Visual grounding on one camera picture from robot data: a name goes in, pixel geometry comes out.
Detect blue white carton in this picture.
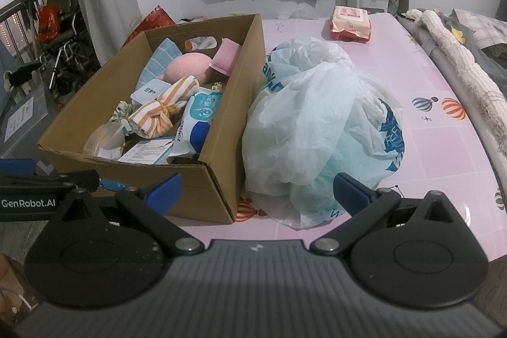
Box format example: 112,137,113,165
117,138,175,165

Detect orange white striped cloth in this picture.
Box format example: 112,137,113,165
127,74,201,138

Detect floral fabric scrunchie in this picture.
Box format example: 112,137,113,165
109,100,137,135

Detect white blue print plastic bag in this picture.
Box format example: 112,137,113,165
241,37,405,230

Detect pink balloon print mat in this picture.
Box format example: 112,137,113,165
174,13,507,263

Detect white crocheted cloth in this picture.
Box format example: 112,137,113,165
412,9,507,154

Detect orange red printed package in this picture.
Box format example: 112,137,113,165
121,4,177,49

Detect clear zip bag yellow contents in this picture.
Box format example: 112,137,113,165
82,122,131,160

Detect grey labelled box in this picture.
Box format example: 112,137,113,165
0,86,54,152

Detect blue tissue pack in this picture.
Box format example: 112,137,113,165
172,90,224,160

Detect white water dispenser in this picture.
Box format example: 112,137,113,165
346,0,389,15

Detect red hanging bag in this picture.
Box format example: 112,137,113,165
37,3,61,42

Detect light blue checked towel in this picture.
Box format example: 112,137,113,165
135,38,183,91

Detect black tripod stand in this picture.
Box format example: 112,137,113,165
3,60,56,93

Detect brown cardboard box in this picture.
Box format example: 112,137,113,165
36,13,267,226

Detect small white packet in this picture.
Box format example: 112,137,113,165
131,79,173,105

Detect pink plush toy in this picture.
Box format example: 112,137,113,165
160,52,216,83

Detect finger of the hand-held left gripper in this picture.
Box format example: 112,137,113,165
0,159,37,176
34,169,100,191

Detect pink sponge block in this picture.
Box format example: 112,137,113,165
208,38,243,77

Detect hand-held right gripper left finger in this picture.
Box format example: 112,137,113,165
48,172,203,255

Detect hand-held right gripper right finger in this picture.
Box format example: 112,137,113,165
311,172,472,256

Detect grey patterned quilt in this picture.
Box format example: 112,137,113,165
436,7,507,93

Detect balcony railing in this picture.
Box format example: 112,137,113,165
0,0,40,57

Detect black wheelchair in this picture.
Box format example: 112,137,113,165
37,0,101,97

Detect pink wet wipes pack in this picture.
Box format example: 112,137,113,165
328,5,373,42

